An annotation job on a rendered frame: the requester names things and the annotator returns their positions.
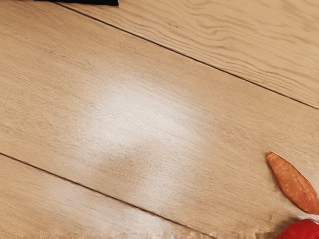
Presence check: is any black flat object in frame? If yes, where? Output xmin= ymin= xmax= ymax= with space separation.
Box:
xmin=34 ymin=0 xmax=119 ymax=7

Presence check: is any orange sweet potato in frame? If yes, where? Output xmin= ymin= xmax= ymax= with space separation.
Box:
xmin=266 ymin=151 xmax=319 ymax=215

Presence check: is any red round fruit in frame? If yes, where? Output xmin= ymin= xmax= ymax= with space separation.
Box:
xmin=275 ymin=219 xmax=319 ymax=239

